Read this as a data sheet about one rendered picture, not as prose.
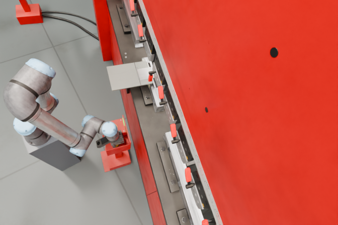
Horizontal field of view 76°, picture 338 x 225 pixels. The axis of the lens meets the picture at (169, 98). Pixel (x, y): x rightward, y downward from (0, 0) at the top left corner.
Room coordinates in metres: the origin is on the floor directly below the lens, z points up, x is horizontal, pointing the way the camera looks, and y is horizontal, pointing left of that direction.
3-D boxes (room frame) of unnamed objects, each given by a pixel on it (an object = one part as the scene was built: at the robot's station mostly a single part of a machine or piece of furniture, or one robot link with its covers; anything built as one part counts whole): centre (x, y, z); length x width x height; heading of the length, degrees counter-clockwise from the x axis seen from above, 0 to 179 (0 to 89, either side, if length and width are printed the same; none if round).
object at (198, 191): (0.18, -0.29, 1.26); 0.15 x 0.09 x 0.17; 37
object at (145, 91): (0.73, 0.20, 0.89); 0.30 x 0.05 x 0.03; 37
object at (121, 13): (1.24, 0.59, 0.89); 0.30 x 0.05 x 0.03; 37
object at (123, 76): (0.70, 0.30, 1.00); 0.26 x 0.18 x 0.01; 127
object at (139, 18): (0.97, 0.32, 1.26); 0.15 x 0.09 x 0.17; 37
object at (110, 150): (0.36, 0.24, 0.75); 0.20 x 0.16 x 0.18; 39
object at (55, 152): (0.19, 0.68, 0.39); 0.18 x 0.18 x 0.78; 52
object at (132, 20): (1.23, 0.51, 0.92); 0.50 x 0.06 x 0.10; 37
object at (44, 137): (0.19, 0.68, 0.82); 0.15 x 0.15 x 0.10
